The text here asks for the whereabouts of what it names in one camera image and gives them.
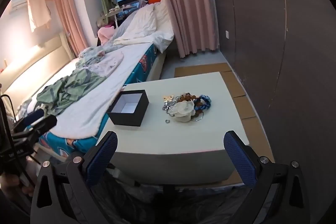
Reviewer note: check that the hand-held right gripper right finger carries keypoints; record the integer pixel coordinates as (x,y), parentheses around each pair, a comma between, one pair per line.
(240,159)

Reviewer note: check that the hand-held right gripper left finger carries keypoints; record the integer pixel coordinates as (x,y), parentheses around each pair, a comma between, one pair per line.
(101,158)

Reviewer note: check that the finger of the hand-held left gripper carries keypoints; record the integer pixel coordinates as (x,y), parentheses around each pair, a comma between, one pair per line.
(42,123)
(31,116)

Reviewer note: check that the black gift box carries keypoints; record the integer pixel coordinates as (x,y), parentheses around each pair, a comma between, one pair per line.
(137,115)

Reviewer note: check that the blue scrunchie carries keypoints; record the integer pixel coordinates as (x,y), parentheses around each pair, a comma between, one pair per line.
(204,104)

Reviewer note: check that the leopard print scrunchie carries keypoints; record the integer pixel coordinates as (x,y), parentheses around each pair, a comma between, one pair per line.
(188,96)

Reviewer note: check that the silver sparkly jewelry piece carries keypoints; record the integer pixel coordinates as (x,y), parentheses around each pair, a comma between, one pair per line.
(166,106)

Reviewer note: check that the person's left hand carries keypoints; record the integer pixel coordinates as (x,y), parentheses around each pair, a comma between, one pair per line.
(15,184)

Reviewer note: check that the green striped clothing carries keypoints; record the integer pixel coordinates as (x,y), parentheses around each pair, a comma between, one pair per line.
(68,85)

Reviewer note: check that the beige headboard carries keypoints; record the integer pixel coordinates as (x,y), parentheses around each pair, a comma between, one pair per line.
(29,64)

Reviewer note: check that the silver bangle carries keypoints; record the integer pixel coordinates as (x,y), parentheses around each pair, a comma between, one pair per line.
(198,119)

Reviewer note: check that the white bed blanket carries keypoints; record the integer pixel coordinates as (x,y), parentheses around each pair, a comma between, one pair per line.
(105,94)

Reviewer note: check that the flattened cardboard sheet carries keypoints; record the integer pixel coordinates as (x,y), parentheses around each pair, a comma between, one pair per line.
(237,87)

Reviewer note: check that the black plastic bag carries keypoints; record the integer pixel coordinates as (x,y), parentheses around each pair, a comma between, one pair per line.
(157,204)

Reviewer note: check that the pale pink garment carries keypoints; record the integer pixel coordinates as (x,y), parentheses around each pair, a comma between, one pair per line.
(107,62)

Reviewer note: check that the gold butterfly brooch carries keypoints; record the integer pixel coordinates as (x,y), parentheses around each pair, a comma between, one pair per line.
(169,97)

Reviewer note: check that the bed with teal printed sheet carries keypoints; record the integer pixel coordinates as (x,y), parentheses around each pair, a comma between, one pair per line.
(143,66)

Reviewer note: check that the cream hanging cloth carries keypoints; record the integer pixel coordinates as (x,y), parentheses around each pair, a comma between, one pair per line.
(38,8)

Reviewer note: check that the pink plush cloth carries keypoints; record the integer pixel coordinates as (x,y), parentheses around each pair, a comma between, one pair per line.
(106,33)

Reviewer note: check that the pink curtain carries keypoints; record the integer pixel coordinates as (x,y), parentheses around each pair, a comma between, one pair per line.
(181,3)
(69,8)

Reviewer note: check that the white air conditioner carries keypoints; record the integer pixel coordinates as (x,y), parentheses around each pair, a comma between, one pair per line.
(18,1)

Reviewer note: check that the small white side table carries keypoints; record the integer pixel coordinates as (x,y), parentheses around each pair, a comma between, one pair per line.
(113,12)

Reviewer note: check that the white duvet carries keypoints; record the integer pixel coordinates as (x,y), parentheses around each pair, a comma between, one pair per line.
(141,27)

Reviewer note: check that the orange box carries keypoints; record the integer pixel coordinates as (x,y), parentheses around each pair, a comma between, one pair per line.
(155,0)

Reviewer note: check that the white wall outlet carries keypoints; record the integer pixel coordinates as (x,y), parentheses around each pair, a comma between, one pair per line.
(227,34)

